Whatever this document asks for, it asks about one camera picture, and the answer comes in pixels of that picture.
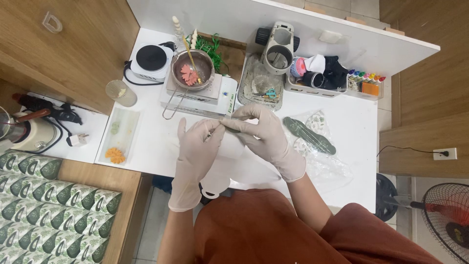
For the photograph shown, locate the person's left hand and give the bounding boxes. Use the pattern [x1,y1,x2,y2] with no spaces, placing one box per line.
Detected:
[176,117,226,178]

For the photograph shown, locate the person's right hand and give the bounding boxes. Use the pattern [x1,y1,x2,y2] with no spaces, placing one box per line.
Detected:
[221,104,307,177]

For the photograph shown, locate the dark green clay strip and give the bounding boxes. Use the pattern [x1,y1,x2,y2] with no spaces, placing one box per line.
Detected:
[220,123,243,135]

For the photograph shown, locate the white paper sheet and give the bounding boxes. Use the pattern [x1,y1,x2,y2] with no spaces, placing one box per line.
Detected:
[205,152,283,191]

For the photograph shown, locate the green leaf vein mould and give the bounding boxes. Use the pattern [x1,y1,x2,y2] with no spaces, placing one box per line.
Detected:
[282,116,337,155]

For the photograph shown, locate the clear plastic bag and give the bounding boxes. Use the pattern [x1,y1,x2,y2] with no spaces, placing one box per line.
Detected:
[284,110,354,186]

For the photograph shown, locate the white box-shaped appliance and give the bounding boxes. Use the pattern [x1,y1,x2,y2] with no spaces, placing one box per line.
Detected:
[160,73,238,119]

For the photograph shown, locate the white plastic organiser basket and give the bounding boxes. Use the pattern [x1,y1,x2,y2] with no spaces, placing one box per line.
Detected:
[285,55,349,99]

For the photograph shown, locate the pink clay flower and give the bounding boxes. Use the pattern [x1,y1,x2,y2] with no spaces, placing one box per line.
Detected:
[180,64,199,87]

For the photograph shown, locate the black cup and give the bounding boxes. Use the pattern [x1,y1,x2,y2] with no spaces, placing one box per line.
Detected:
[302,71,325,89]

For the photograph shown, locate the orange clay flower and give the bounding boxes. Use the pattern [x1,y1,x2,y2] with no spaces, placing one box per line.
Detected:
[105,147,126,165]

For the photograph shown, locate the white cloth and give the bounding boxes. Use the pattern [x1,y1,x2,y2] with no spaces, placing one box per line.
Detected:
[304,54,326,74]

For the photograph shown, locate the person's orange shirt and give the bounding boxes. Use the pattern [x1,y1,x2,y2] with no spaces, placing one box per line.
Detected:
[193,188,442,264]

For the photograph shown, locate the frosted glass cup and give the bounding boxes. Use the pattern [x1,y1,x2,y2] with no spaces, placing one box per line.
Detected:
[106,79,138,108]

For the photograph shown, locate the gold spoon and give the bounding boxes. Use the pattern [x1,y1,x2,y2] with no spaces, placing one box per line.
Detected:
[182,35,203,84]

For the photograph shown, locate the grey microscope head black knobs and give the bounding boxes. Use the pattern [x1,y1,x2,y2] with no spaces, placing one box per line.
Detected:
[255,21,301,76]

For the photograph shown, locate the black cloth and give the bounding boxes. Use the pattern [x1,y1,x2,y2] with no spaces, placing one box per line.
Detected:
[322,55,349,91]

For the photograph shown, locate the white hot plate black top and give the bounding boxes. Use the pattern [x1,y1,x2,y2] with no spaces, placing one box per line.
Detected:
[130,44,174,83]

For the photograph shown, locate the green ribbon bundle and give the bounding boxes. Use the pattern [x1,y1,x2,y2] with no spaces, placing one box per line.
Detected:
[186,33,228,74]

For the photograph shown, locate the orange small box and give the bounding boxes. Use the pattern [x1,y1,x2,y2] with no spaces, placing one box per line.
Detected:
[361,82,380,97]

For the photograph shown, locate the white plug adapter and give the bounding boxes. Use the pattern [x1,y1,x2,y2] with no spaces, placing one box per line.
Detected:
[67,133,89,147]

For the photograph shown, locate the black and red heat gun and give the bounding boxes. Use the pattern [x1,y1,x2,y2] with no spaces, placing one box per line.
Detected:
[11,92,83,125]

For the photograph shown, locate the black standing fan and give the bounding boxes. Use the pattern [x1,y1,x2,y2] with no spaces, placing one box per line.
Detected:
[410,183,469,263]

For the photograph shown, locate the teal handled scissors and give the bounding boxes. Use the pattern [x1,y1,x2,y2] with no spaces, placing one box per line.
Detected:
[252,88,280,100]

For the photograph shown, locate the metal strainer pan with handle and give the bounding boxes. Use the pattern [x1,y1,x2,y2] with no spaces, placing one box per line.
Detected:
[162,49,216,121]

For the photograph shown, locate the black power cable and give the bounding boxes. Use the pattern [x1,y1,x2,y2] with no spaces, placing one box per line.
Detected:
[123,60,165,87]

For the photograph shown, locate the thin black wall cable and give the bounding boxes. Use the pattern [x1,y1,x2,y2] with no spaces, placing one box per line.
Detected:
[377,145,440,159]

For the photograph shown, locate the white kettle with wooden handle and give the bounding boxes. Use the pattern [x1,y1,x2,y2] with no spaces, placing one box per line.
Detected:
[0,106,58,153]

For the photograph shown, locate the white wall socket with plug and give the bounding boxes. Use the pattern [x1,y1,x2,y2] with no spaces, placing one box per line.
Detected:
[433,147,458,161]

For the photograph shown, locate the clear wall hook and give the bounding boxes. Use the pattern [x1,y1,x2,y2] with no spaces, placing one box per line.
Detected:
[42,11,63,34]

